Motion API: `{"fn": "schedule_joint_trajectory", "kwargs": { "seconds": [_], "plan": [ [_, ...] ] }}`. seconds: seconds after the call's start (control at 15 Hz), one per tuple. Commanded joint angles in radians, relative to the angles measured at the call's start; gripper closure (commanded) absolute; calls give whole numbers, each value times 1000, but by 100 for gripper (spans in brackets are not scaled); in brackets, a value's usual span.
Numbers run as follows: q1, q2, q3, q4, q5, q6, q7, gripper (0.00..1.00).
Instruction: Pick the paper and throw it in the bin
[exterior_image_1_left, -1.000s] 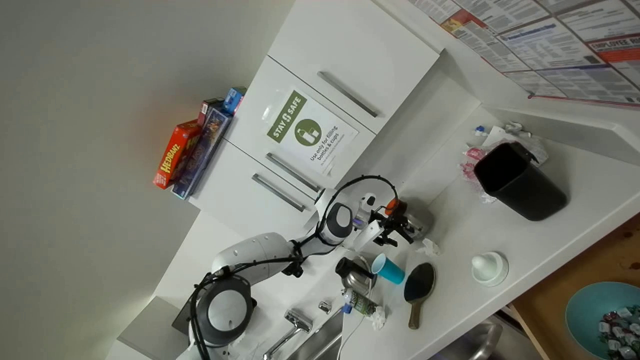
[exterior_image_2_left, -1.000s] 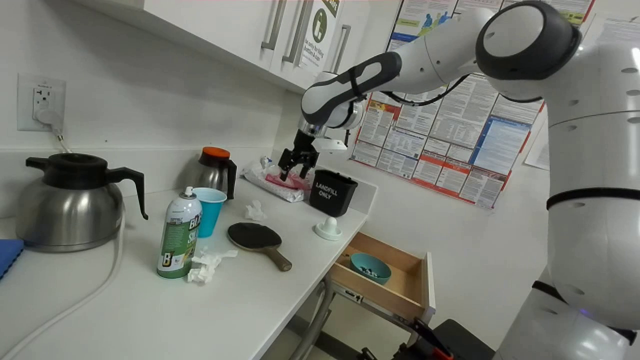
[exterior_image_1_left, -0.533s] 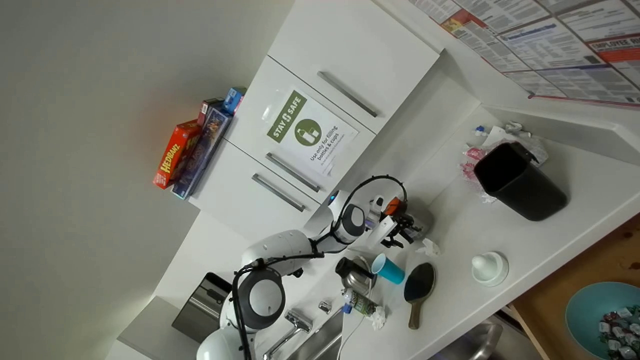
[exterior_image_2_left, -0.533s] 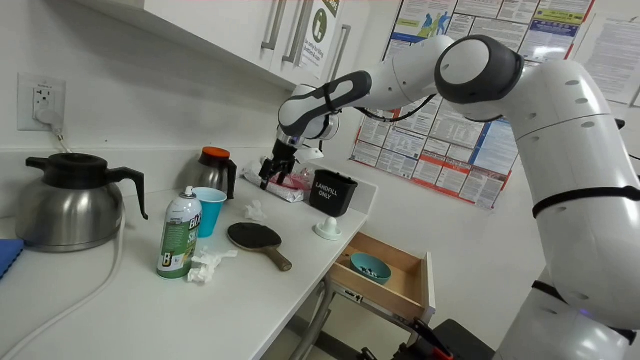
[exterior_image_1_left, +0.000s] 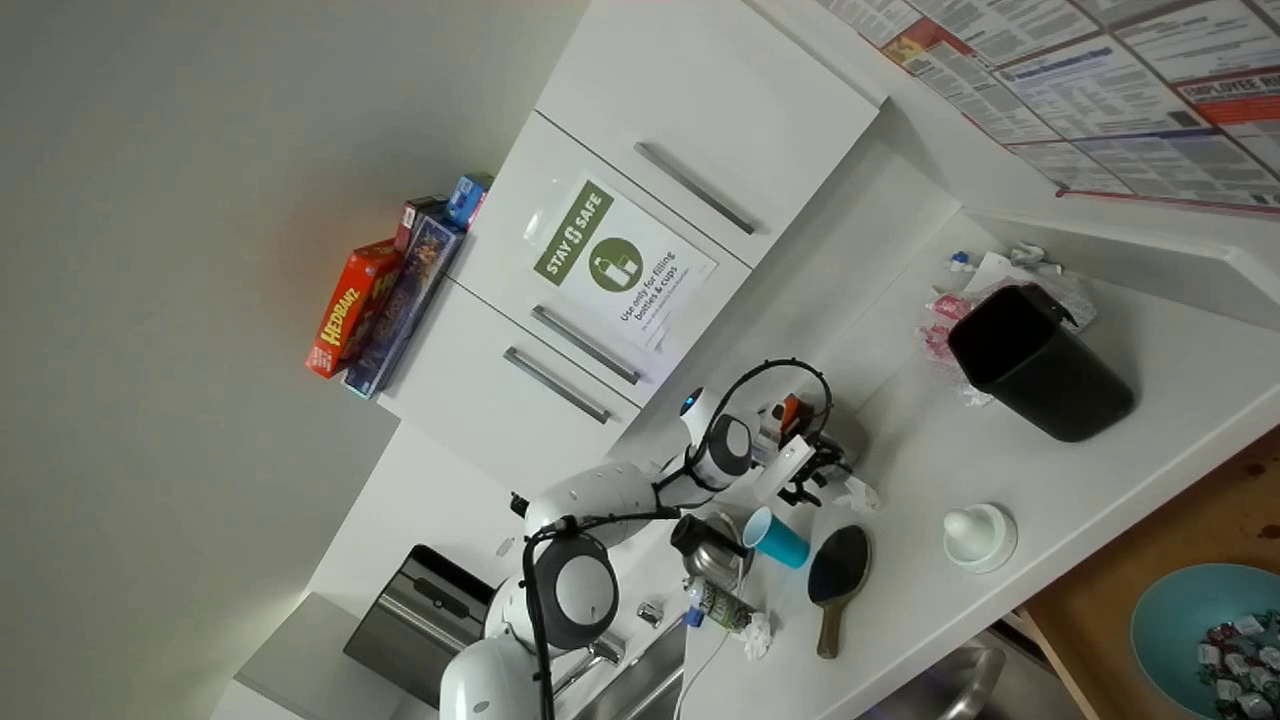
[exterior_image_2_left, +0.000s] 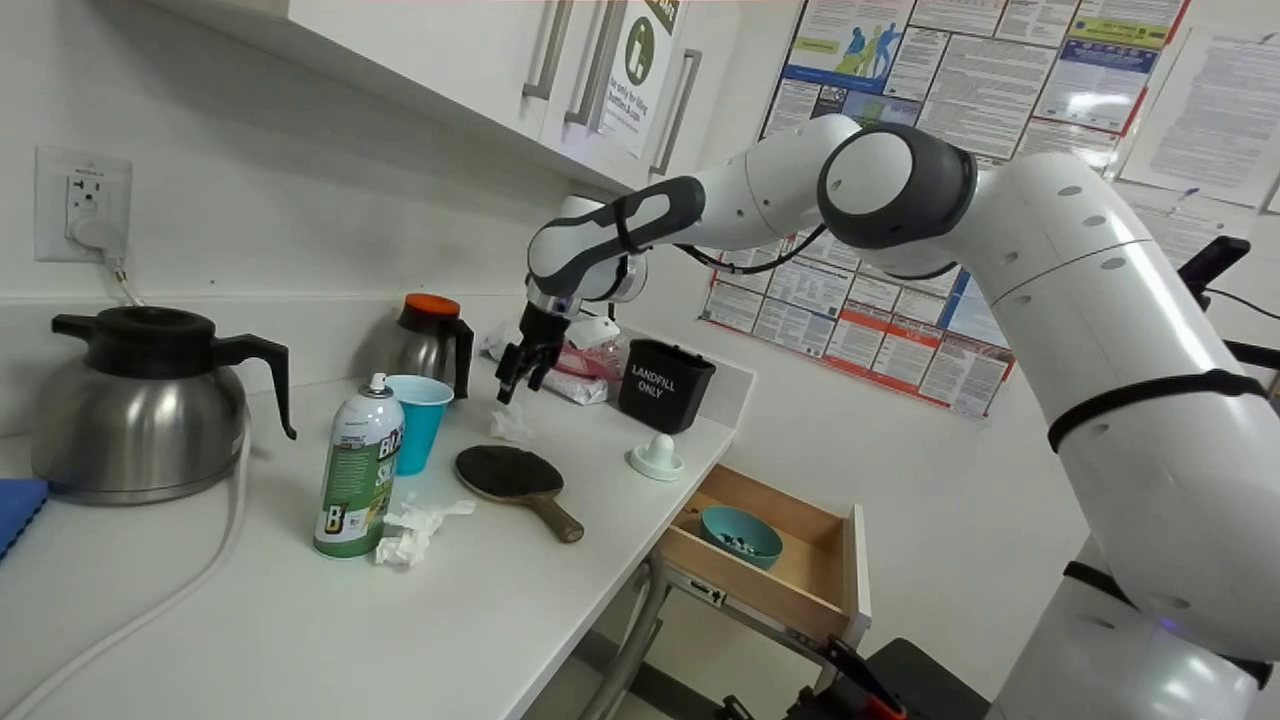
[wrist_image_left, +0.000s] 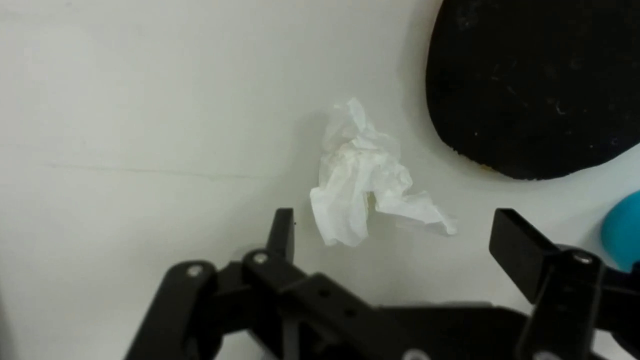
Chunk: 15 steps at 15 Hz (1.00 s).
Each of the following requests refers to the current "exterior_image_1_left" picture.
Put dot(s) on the small chrome knob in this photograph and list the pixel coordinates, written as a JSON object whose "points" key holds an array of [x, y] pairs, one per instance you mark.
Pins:
{"points": [[650, 613]]}

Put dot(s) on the black bin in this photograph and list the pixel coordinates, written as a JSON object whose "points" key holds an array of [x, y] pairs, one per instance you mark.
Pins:
{"points": [[1050, 375]]}

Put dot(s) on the small crumpled white paper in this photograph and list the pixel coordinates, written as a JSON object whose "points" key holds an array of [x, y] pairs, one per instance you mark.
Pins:
{"points": [[860, 494]]}

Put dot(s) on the chrome tap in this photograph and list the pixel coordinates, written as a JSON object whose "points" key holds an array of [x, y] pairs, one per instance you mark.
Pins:
{"points": [[592, 665]]}

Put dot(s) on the plain white cabinet door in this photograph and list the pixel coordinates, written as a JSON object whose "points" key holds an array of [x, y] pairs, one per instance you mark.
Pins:
{"points": [[470, 400], [700, 80]]}

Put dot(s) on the wall poster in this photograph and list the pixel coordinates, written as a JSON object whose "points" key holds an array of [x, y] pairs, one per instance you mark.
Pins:
{"points": [[1110, 90]]}

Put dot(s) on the white wall cabinet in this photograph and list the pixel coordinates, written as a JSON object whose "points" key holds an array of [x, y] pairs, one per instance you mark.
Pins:
{"points": [[620, 150]]}

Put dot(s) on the steel sink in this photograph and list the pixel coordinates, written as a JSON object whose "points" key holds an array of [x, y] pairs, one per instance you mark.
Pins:
{"points": [[640, 690]]}

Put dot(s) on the heap of wrapped candies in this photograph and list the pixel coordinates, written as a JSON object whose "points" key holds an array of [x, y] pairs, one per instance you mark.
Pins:
{"points": [[1245, 665]]}

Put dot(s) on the green and white sign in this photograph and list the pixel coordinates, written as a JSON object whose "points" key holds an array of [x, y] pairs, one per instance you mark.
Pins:
{"points": [[620, 265]]}

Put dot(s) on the cabinet door with sign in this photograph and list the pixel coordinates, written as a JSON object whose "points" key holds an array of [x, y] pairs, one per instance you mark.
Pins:
{"points": [[520, 215]]}

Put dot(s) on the table tennis paddle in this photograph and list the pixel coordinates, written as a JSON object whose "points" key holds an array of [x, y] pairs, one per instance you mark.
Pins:
{"points": [[838, 575]]}

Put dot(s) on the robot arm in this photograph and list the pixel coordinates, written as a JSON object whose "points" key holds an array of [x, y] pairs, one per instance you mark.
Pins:
{"points": [[590, 495]]}

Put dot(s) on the steel and black thermos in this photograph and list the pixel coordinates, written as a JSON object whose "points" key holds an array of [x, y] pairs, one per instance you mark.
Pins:
{"points": [[708, 555]]}

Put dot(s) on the steel paper towel dispenser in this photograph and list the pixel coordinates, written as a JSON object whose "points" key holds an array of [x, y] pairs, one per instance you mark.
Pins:
{"points": [[420, 625]]}

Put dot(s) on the white dome on dish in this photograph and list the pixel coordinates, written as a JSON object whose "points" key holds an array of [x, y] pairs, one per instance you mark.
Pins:
{"points": [[975, 535]]}

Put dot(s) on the small blue game box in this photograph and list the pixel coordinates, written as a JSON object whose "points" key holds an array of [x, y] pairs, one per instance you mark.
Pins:
{"points": [[466, 197]]}

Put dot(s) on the small blue-capped bottle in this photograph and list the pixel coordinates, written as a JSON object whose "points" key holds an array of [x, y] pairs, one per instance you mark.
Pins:
{"points": [[960, 263]]}

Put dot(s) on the wooden table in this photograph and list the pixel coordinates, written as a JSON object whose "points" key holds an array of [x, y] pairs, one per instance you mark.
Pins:
{"points": [[1180, 530]]}

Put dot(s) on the large blue game box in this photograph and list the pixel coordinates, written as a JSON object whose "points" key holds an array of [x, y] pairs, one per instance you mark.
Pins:
{"points": [[405, 310]]}

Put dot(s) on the crumpled white tissue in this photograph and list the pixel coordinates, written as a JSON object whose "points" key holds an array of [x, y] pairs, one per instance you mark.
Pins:
{"points": [[758, 636]]}

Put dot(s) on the teal bowl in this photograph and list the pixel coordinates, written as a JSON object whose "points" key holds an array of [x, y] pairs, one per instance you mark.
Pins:
{"points": [[1175, 630]]}

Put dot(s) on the blue cup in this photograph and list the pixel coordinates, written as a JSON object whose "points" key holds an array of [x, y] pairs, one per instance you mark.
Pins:
{"points": [[778, 540]]}

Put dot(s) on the heap of plastic wrappers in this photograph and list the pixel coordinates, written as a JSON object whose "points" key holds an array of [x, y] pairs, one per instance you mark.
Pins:
{"points": [[1072, 292]]}

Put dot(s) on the green bottle with blue cap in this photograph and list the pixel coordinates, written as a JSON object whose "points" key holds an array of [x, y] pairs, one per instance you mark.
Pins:
{"points": [[722, 606]]}

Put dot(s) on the large red game box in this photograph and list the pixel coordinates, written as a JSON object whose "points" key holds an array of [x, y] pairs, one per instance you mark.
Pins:
{"points": [[345, 310]]}

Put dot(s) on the small red game box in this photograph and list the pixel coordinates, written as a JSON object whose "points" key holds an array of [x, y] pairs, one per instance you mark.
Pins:
{"points": [[412, 215]]}

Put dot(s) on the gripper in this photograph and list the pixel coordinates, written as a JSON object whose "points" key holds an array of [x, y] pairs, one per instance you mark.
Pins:
{"points": [[826, 462]]}

